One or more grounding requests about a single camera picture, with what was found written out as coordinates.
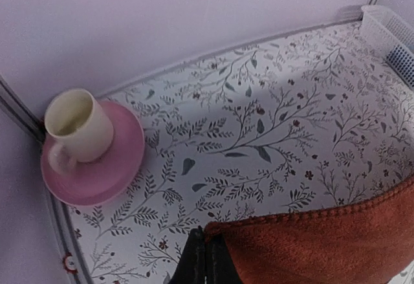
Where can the pink saucer plate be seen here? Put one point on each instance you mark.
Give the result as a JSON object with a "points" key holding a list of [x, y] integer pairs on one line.
{"points": [[99, 181]]}

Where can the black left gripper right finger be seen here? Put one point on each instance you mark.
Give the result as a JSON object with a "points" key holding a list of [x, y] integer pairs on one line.
{"points": [[220, 268]]}

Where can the cream ribbed mug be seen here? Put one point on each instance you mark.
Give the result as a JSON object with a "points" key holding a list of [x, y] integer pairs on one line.
{"points": [[81, 130]]}

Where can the white plastic basket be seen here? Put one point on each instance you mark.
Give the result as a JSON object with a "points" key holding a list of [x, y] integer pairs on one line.
{"points": [[391, 38]]}

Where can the left aluminium frame post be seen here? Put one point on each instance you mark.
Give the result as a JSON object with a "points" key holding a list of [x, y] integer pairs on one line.
{"points": [[20, 114]]}

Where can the dark red towel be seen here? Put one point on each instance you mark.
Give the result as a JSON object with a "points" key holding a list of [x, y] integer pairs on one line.
{"points": [[367, 242]]}

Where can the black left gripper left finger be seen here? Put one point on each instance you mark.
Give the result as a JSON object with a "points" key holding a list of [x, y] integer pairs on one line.
{"points": [[191, 268]]}

